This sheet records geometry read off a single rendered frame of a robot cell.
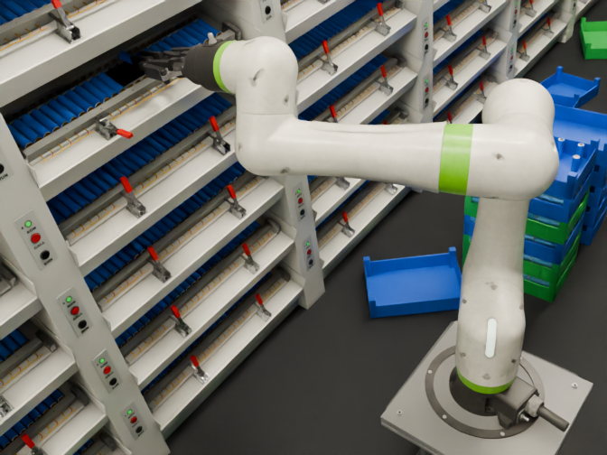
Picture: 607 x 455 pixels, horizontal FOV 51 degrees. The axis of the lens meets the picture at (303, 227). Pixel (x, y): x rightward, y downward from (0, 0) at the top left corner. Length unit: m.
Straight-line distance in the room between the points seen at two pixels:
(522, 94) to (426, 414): 0.70
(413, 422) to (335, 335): 0.63
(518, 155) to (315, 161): 0.32
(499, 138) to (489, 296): 0.41
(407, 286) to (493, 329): 0.85
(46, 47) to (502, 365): 1.03
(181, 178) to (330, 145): 0.51
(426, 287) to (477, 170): 1.11
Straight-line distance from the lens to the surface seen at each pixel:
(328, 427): 1.81
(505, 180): 1.03
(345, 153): 1.06
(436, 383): 1.50
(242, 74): 1.09
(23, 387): 1.46
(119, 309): 1.51
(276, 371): 1.94
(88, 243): 1.39
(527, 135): 1.05
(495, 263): 1.38
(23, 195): 1.24
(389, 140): 1.05
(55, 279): 1.34
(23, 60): 1.21
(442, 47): 2.36
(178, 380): 1.82
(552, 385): 1.53
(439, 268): 2.17
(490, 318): 1.30
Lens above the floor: 1.53
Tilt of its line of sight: 40 degrees down
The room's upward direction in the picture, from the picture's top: 10 degrees counter-clockwise
